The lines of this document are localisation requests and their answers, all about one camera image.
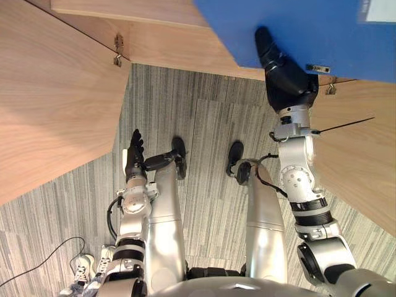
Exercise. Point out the silver robot torso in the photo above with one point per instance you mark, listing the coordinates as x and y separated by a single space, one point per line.
235 287

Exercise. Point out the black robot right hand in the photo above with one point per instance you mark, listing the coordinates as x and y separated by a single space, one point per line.
286 86

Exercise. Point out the large wooden cabinet door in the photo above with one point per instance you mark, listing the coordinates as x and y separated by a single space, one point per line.
55 92

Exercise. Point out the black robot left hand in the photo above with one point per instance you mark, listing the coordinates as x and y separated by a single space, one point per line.
135 154

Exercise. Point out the wooden cabinet body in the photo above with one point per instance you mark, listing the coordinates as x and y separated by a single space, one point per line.
170 40

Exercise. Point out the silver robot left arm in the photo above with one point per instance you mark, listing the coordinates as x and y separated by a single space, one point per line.
133 204

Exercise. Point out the dark robot right foot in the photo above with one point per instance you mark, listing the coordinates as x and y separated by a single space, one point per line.
235 154

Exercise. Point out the person's foot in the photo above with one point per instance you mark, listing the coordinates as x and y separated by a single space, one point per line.
83 268
105 259

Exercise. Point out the metal cabinet hinge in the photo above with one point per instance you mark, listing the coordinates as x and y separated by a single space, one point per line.
117 59
331 89

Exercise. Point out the dark robot foot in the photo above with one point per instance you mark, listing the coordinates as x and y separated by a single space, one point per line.
235 154
179 154

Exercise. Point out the thin black zip tie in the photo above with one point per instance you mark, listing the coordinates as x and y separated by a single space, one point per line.
343 125

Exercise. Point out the silver robot left leg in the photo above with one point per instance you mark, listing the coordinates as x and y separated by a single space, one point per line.
165 222

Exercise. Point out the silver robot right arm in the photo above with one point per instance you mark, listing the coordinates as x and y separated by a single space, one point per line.
297 179

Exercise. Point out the silver robot leg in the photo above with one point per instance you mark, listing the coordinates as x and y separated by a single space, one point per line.
165 222
264 222

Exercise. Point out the blue folder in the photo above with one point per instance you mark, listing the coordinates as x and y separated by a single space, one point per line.
309 34

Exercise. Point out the dark robot left foot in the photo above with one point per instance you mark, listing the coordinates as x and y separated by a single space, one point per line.
179 154

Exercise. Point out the silver robot right leg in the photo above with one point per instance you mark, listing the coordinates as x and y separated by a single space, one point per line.
264 222

